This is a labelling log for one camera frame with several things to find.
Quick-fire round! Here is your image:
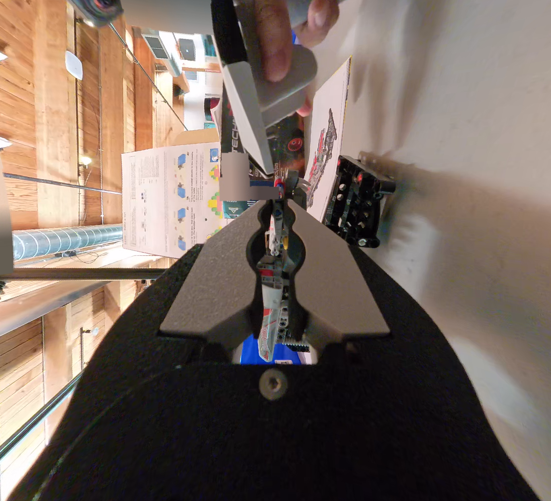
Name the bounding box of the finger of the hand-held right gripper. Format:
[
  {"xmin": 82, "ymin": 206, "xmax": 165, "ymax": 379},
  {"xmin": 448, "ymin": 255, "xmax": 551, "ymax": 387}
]
[{"xmin": 221, "ymin": 61, "xmax": 275, "ymax": 178}]

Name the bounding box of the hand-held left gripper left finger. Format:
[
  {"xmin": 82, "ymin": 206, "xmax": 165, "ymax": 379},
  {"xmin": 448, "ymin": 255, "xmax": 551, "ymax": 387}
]
[{"xmin": 159, "ymin": 199, "xmax": 271, "ymax": 352}]

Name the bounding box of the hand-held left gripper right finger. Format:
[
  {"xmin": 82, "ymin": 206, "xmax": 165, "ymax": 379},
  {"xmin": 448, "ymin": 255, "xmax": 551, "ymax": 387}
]
[{"xmin": 288, "ymin": 201, "xmax": 391, "ymax": 350}]

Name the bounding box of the toy brick vehicle model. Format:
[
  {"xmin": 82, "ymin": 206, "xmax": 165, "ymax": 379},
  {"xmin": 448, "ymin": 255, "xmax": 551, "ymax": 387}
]
[{"xmin": 256, "ymin": 153, "xmax": 397, "ymax": 365}]

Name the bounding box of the grey desk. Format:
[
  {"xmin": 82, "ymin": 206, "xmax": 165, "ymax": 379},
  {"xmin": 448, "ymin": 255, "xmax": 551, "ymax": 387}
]
[{"xmin": 310, "ymin": 0, "xmax": 551, "ymax": 501}]

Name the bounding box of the person's right hand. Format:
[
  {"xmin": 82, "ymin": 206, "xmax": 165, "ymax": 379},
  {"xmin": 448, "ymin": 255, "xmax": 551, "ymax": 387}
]
[{"xmin": 239, "ymin": 0, "xmax": 342, "ymax": 83}]

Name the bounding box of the dark toy box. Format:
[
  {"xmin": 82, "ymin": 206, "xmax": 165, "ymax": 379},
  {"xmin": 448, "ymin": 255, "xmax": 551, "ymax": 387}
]
[{"xmin": 211, "ymin": 97, "xmax": 311, "ymax": 220}]

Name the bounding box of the blue bin with printed tag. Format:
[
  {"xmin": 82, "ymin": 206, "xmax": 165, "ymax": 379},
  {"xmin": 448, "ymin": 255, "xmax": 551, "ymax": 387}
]
[{"xmin": 240, "ymin": 333, "xmax": 318, "ymax": 365}]

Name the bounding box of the open instruction booklet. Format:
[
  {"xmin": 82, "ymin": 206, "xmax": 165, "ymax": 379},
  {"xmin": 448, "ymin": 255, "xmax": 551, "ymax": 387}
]
[{"xmin": 303, "ymin": 56, "xmax": 351, "ymax": 222}]

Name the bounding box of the white printed cardboard box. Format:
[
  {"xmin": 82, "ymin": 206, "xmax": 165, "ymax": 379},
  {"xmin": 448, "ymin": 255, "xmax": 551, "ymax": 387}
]
[{"xmin": 121, "ymin": 129, "xmax": 224, "ymax": 260}]

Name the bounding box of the silver air duct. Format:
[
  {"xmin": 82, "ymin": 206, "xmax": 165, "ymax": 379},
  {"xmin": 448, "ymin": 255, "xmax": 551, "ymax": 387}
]
[
  {"xmin": 142, "ymin": 32, "xmax": 183, "ymax": 78},
  {"xmin": 13, "ymin": 223, "xmax": 123, "ymax": 262}
]

